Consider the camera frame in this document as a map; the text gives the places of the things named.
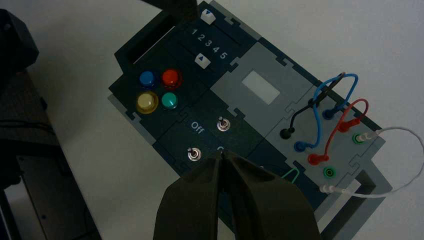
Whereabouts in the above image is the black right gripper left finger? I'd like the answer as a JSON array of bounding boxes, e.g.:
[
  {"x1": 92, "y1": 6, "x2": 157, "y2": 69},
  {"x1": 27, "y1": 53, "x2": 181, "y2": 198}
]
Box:
[{"x1": 152, "y1": 155, "x2": 222, "y2": 240}]

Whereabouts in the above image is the pale rectangular display window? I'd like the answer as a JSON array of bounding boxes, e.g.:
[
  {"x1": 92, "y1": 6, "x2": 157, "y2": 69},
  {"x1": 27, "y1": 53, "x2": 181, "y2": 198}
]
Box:
[{"x1": 241, "y1": 70, "x2": 281, "y2": 106}]

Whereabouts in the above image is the red jumper cable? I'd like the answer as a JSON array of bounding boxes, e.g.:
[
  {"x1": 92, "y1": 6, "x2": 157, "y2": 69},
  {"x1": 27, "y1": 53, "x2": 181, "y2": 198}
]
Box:
[{"x1": 307, "y1": 98, "x2": 370, "y2": 166}]

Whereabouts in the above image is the yellow push button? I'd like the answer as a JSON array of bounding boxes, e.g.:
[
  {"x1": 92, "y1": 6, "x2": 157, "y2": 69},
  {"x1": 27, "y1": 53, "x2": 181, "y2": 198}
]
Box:
[{"x1": 136, "y1": 91, "x2": 160, "y2": 115}]

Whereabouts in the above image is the green push button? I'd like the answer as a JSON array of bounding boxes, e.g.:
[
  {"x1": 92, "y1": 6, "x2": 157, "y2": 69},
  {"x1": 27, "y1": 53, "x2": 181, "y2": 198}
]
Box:
[{"x1": 161, "y1": 92, "x2": 180, "y2": 111}]

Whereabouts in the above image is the red push button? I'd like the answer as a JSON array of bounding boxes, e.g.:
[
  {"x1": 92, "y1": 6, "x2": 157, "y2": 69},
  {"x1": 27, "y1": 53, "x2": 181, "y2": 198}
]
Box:
[{"x1": 161, "y1": 68, "x2": 183, "y2": 91}]

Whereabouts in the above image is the white jumper cable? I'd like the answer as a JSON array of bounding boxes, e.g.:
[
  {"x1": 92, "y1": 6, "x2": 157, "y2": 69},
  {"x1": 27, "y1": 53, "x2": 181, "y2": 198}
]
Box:
[{"x1": 318, "y1": 127, "x2": 424, "y2": 200}]

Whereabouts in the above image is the blue push button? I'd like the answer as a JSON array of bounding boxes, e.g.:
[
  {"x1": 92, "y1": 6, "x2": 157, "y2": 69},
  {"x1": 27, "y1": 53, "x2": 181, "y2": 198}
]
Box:
[{"x1": 139, "y1": 70, "x2": 157, "y2": 89}]

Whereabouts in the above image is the black jumper cable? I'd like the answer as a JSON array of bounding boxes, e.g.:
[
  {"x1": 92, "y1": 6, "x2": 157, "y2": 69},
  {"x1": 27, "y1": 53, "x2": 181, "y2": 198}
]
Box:
[{"x1": 279, "y1": 72, "x2": 347, "y2": 140}]

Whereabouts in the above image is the dark and grey control box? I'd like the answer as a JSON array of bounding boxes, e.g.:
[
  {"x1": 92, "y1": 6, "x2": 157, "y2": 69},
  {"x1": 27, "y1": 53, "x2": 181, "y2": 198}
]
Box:
[{"x1": 107, "y1": 0, "x2": 394, "y2": 240}]

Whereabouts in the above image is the black and green rotary knob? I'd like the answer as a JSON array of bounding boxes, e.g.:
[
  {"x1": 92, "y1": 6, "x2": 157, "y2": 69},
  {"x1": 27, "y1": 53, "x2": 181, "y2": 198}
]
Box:
[{"x1": 280, "y1": 167, "x2": 301, "y2": 184}]

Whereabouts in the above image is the white slider knob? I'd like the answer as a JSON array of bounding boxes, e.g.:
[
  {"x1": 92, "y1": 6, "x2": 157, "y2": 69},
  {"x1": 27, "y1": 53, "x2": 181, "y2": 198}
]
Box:
[
  {"x1": 194, "y1": 53, "x2": 211, "y2": 70},
  {"x1": 200, "y1": 8, "x2": 217, "y2": 25}
]

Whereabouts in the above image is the metal toggle switch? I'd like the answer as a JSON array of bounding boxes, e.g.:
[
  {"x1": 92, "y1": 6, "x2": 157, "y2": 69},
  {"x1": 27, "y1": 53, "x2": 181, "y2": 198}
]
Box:
[
  {"x1": 216, "y1": 116, "x2": 232, "y2": 133},
  {"x1": 187, "y1": 147, "x2": 203, "y2": 163}
]

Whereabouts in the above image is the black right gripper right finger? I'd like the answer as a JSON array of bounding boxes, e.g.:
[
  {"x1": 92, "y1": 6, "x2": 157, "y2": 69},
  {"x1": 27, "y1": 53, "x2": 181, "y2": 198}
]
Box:
[{"x1": 221, "y1": 151, "x2": 323, "y2": 240}]

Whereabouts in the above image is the blue jumper cable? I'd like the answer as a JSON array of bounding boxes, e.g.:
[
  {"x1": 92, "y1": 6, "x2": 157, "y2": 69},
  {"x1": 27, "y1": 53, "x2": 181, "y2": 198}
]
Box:
[{"x1": 293, "y1": 72, "x2": 360, "y2": 153}]

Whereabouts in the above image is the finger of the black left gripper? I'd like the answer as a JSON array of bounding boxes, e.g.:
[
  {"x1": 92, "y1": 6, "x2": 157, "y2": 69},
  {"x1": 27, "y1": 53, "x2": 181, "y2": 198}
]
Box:
[{"x1": 142, "y1": 0, "x2": 200, "y2": 25}]

